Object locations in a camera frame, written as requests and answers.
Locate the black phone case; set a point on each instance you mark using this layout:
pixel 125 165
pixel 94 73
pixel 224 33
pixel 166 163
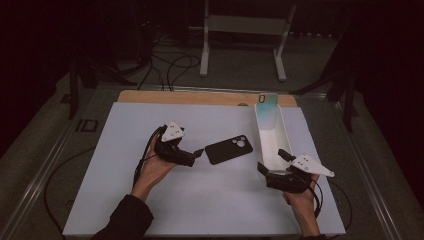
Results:
pixel 226 151

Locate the white table mat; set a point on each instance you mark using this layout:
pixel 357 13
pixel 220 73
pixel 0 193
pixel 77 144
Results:
pixel 200 203

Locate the person's right hand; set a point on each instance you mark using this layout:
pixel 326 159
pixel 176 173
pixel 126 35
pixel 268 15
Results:
pixel 301 201

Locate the long white plastic bin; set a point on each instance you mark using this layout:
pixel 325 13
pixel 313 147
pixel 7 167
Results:
pixel 271 146

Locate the person's left hand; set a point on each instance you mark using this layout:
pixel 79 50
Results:
pixel 153 170

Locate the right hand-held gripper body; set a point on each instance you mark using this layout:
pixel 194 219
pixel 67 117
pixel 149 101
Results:
pixel 286 182

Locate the white metal stand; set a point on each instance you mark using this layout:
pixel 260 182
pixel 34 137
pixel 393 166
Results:
pixel 246 25

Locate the metal rail frame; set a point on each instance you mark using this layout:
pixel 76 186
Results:
pixel 33 191

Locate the black square frame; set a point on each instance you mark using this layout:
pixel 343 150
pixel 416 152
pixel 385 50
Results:
pixel 79 125

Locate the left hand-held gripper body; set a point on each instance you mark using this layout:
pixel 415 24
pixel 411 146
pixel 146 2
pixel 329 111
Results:
pixel 171 151

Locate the iridescent phone case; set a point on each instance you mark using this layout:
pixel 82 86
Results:
pixel 268 113

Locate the black tripod stand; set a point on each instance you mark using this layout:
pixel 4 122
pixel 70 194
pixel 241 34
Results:
pixel 348 106
pixel 74 96

